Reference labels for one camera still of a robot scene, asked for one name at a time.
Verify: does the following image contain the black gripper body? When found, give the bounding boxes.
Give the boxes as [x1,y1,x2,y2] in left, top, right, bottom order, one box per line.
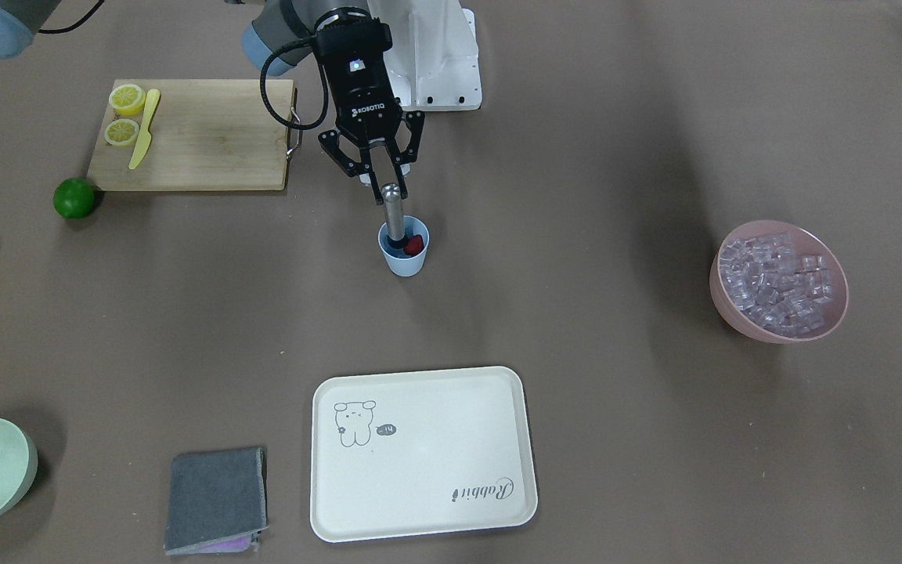
[314,20,402,149]

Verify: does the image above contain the steel muddler black tip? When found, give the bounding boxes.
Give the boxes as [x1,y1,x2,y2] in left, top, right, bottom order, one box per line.
[381,183,409,250]

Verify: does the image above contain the red strawberry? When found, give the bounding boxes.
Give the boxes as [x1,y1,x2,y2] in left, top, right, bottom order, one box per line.
[403,234,426,258]

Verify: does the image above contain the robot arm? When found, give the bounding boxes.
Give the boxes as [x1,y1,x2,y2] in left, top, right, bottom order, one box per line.
[0,1,424,206]

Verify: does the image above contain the light blue cup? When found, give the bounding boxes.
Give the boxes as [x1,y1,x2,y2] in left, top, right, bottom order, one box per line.
[377,215,430,277]

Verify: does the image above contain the clear ice cubes pile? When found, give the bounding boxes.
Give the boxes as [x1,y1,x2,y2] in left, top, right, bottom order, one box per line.
[717,231,835,336]

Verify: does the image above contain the bamboo cutting board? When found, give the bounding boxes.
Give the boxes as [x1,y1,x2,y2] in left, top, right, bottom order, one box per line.
[87,78,303,192]

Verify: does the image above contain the yellow plastic knife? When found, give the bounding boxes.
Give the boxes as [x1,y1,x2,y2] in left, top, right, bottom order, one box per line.
[128,89,161,170]

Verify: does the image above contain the upper lemon slice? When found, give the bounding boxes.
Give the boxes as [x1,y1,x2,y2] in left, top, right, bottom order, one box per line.
[108,83,146,117]

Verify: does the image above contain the lemon slice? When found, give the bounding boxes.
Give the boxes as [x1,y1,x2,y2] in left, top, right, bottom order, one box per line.
[108,83,146,117]
[103,118,140,147]

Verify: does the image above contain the lower lemon slice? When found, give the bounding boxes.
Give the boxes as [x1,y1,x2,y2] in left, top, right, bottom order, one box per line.
[103,118,140,147]

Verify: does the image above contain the green lime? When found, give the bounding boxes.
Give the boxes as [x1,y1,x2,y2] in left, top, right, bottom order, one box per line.
[52,178,96,220]

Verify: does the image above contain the cream rabbit tray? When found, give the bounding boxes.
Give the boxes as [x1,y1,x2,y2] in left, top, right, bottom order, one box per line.
[310,367,539,543]

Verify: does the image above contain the grey folded cloth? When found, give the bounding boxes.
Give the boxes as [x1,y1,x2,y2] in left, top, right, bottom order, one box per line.
[164,446,268,557]

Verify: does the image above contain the pink bowl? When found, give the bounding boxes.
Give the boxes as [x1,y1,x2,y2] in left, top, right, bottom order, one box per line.
[709,219,850,344]

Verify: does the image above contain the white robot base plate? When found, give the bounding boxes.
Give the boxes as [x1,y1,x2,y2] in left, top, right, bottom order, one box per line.
[347,1,483,114]

